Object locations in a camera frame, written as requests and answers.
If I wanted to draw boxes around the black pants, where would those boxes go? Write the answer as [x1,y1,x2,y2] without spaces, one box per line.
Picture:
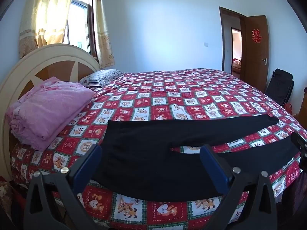
[92,114,300,202]

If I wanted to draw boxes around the black folding chair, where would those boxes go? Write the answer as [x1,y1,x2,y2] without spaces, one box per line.
[265,69,294,106]

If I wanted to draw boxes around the pink folded blanket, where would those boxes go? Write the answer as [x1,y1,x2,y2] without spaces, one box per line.
[6,77,94,151]

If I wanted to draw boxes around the brown wooden door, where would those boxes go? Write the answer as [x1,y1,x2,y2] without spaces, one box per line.
[245,15,269,92]

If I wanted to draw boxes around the red paper door decoration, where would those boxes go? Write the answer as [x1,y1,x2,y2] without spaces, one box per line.
[251,29,262,43]

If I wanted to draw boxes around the striped pillow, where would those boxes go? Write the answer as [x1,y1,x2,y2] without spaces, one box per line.
[79,69,125,88]

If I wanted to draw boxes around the cream wooden headboard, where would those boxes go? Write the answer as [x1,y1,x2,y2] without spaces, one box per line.
[1,44,99,181]

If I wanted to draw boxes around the red patchwork bed cover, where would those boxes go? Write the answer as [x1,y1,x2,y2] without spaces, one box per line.
[12,69,306,229]

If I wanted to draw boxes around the yellow curtain right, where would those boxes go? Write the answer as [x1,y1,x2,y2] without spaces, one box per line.
[93,0,115,69]

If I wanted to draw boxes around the yellow curtain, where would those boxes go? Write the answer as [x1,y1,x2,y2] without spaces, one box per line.
[18,0,72,58]
[93,0,115,69]

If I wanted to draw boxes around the window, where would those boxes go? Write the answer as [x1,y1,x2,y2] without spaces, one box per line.
[63,0,93,54]

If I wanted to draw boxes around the yellow curtain left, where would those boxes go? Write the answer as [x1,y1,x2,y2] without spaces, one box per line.
[18,0,72,58]

